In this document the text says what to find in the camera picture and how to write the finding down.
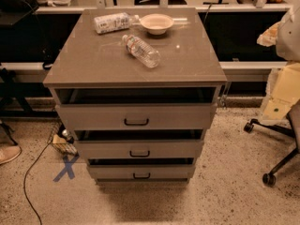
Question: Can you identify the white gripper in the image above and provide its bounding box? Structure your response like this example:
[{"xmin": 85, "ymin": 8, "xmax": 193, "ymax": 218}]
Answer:
[{"xmin": 257, "ymin": 22, "xmax": 300, "ymax": 125}]

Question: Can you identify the grey drawer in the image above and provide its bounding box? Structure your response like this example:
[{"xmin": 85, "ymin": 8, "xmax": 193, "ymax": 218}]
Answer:
[
  {"xmin": 56, "ymin": 104, "xmax": 217, "ymax": 130},
  {"xmin": 74, "ymin": 141, "xmax": 203, "ymax": 158},
  {"xmin": 87, "ymin": 165, "xmax": 195, "ymax": 180}
]

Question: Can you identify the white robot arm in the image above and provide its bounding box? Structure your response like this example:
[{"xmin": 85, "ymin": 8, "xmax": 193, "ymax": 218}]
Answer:
[{"xmin": 257, "ymin": 8, "xmax": 300, "ymax": 125}]

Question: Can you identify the grey drawer cabinet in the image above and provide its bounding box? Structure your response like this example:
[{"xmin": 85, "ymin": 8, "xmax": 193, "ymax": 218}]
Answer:
[{"xmin": 44, "ymin": 7, "xmax": 227, "ymax": 182}]

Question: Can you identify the white bowl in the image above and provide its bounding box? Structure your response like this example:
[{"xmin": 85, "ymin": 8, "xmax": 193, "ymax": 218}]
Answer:
[{"xmin": 140, "ymin": 14, "xmax": 174, "ymax": 35}]

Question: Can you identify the clear plastic water bottle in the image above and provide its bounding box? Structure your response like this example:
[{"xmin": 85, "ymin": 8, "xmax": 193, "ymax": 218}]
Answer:
[{"xmin": 122, "ymin": 35, "xmax": 160, "ymax": 68}]

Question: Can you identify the black office chair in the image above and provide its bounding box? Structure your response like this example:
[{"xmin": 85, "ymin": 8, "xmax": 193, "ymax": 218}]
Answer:
[{"xmin": 243, "ymin": 100, "xmax": 300, "ymax": 188}]

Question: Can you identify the white labelled plastic bottle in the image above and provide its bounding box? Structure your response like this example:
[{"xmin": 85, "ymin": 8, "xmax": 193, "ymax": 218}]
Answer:
[{"xmin": 94, "ymin": 12, "xmax": 140, "ymax": 35}]

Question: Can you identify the blue tape cross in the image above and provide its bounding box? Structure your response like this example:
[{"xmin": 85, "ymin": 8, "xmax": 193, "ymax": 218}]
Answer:
[{"xmin": 53, "ymin": 156, "xmax": 79, "ymax": 183}]

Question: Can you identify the black stand left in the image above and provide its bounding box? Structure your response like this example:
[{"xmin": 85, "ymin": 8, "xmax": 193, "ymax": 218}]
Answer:
[{"xmin": 0, "ymin": 67, "xmax": 36, "ymax": 146}]

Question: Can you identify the beige shoe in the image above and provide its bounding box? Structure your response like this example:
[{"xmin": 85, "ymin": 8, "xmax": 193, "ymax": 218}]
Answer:
[{"xmin": 0, "ymin": 146, "xmax": 22, "ymax": 164}]

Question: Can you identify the wire basket with items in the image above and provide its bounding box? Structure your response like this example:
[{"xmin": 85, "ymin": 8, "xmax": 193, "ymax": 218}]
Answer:
[{"xmin": 47, "ymin": 122, "xmax": 78, "ymax": 156}]

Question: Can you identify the black floor cable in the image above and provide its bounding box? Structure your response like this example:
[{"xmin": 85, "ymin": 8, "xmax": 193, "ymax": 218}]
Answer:
[{"xmin": 22, "ymin": 142, "xmax": 53, "ymax": 225}]

